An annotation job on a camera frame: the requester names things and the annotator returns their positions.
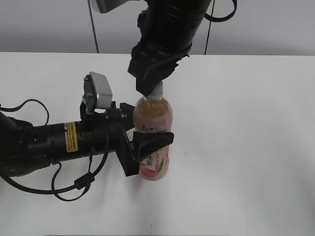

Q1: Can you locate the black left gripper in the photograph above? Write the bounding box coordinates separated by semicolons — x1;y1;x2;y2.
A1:
79;101;174;177

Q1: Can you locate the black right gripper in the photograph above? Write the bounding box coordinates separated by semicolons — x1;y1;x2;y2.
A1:
128;42;190;96

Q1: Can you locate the white bottle cap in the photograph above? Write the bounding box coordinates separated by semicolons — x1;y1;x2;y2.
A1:
147;81;163;100

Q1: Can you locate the peach oolong tea bottle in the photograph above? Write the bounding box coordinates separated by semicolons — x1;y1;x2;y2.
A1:
132;95;173;182

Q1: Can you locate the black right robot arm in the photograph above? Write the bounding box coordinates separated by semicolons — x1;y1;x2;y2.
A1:
128;0;210;96

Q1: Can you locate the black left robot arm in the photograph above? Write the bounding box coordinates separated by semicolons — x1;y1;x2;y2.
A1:
0;102;174;177

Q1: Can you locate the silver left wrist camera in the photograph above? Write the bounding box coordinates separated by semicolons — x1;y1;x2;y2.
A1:
83;71;113;114

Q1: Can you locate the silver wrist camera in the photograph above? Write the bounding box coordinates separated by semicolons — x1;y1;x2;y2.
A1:
90;0;128;14
83;71;113;114

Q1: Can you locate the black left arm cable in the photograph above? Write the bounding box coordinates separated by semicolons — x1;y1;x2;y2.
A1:
0;99;108;202

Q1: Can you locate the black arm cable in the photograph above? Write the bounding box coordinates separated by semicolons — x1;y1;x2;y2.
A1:
204;0;238;23
0;99;108;202

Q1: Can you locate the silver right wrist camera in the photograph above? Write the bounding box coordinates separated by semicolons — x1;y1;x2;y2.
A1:
90;0;128;14

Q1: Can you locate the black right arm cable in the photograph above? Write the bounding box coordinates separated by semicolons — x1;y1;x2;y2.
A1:
204;0;238;23

